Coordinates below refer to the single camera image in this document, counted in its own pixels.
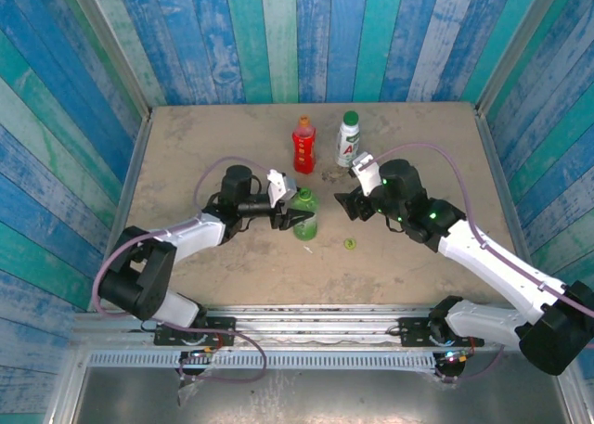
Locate green tea plastic bottle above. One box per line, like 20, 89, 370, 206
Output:
291, 186, 321, 242

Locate white plastic bottle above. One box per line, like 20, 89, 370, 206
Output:
334, 110, 364, 169

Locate red label plastic bottle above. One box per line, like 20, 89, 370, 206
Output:
291, 114, 318, 175

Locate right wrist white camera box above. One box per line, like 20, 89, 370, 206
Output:
348, 150, 387, 198

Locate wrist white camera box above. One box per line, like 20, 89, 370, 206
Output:
265, 168, 298, 207
348, 150, 387, 198

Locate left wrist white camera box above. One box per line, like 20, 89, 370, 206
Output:
265, 168, 298, 207

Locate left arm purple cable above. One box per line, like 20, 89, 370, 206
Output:
91, 157, 273, 328

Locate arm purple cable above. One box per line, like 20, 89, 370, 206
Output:
91, 157, 273, 328
368, 143, 594, 318

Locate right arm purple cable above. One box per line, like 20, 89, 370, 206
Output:
368, 143, 594, 318

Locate aluminium mounting rail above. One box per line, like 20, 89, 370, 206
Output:
69, 304, 568, 352

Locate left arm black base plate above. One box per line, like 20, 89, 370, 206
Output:
152, 316, 237, 347

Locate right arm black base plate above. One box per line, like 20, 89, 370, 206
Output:
398, 316, 484, 349

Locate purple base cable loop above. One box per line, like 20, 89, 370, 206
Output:
178, 320, 270, 384
435, 343, 508, 384

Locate slotted grey cable duct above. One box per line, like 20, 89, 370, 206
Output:
87, 352, 438, 370

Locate aluminium corner post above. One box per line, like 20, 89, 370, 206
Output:
473, 0, 577, 117
64, 0, 154, 122

